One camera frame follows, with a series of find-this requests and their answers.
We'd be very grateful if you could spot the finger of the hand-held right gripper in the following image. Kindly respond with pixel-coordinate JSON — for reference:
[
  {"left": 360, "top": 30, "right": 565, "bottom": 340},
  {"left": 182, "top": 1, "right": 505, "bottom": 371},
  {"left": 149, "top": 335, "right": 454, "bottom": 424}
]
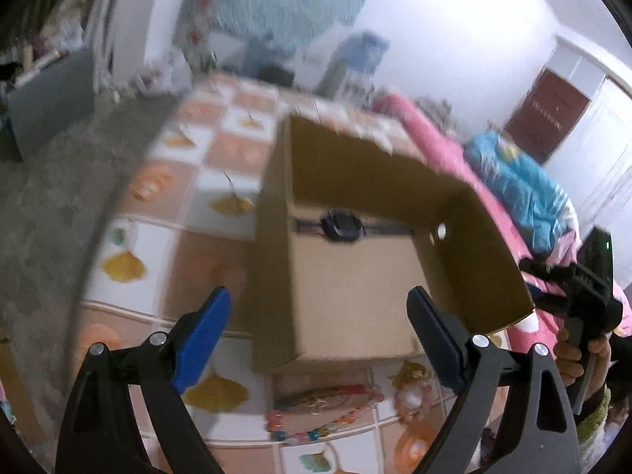
[
  {"left": 530, "top": 293, "right": 568, "bottom": 314},
  {"left": 518, "top": 259, "right": 576, "bottom": 284}
]

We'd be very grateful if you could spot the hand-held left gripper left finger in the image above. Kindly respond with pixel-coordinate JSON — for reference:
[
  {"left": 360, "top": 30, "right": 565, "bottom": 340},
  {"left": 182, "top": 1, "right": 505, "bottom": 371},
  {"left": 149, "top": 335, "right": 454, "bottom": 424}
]
[{"left": 55, "top": 286, "right": 232, "bottom": 474}]

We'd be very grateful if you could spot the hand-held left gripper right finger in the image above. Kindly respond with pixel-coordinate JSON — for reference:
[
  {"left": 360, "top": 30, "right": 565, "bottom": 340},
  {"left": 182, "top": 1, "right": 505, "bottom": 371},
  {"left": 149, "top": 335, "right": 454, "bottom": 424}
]
[{"left": 407, "top": 286, "right": 581, "bottom": 474}]

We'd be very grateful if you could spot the pink bead bracelet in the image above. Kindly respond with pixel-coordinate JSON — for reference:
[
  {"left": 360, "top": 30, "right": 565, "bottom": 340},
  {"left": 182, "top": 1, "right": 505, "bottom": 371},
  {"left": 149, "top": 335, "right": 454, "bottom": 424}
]
[{"left": 395, "top": 385, "right": 435, "bottom": 423}]

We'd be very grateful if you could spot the brown cardboard box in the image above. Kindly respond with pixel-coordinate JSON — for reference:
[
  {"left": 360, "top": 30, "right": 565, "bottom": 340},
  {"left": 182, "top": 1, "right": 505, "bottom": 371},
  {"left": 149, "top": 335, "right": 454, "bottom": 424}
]
[{"left": 247, "top": 113, "right": 536, "bottom": 376}]

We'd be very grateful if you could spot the person's right hand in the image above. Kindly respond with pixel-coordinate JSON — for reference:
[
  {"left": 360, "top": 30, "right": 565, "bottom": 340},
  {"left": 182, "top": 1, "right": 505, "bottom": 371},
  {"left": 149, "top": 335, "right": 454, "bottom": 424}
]
[{"left": 555, "top": 328, "right": 613, "bottom": 390}]

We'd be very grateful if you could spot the blue quilt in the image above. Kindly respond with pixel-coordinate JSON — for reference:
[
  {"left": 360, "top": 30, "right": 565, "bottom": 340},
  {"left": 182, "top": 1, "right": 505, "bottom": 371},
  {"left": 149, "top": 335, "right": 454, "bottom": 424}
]
[{"left": 464, "top": 131, "right": 578, "bottom": 252}]

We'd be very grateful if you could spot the black wristwatch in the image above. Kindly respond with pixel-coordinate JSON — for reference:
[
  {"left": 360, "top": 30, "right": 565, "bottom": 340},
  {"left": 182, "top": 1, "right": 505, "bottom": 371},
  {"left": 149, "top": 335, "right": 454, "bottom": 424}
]
[{"left": 295, "top": 207, "right": 413, "bottom": 245}]

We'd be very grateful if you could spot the dark red door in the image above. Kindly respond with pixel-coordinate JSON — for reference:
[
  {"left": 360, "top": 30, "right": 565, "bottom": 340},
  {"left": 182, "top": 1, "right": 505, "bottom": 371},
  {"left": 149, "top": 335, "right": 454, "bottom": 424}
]
[{"left": 504, "top": 69, "right": 591, "bottom": 166}]

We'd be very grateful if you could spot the pink blanket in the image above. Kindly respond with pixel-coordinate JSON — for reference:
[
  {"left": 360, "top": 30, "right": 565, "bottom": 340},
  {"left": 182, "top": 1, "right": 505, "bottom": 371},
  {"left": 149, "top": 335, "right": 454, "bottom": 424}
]
[{"left": 372, "top": 94, "right": 632, "bottom": 371}]

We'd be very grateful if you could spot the dark box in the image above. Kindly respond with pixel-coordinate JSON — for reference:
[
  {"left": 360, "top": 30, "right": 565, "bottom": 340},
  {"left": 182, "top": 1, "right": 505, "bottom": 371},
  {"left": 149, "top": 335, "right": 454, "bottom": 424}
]
[{"left": 259, "top": 64, "right": 295, "bottom": 86}]

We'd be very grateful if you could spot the grey cabinet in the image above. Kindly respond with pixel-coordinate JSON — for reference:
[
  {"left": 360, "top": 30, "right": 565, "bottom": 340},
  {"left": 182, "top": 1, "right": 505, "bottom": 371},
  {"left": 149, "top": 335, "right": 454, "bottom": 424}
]
[{"left": 5, "top": 47, "right": 97, "bottom": 161}]

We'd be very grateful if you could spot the blue water bottle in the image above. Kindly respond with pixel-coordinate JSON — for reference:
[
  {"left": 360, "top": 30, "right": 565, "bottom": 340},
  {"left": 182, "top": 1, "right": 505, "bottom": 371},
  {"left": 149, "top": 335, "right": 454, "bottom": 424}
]
[{"left": 316, "top": 30, "right": 391, "bottom": 100}]

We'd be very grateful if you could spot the cluttered shelf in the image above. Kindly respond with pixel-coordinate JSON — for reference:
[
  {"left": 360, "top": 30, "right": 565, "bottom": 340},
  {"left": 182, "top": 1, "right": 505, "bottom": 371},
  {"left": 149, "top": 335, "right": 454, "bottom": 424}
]
[{"left": 0, "top": 0, "right": 119, "bottom": 90}]

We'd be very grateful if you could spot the colourful bead necklace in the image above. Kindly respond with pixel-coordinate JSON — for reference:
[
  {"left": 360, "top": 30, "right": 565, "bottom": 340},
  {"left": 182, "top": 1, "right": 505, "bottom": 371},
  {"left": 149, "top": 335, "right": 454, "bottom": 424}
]
[{"left": 265, "top": 382, "right": 386, "bottom": 445}]

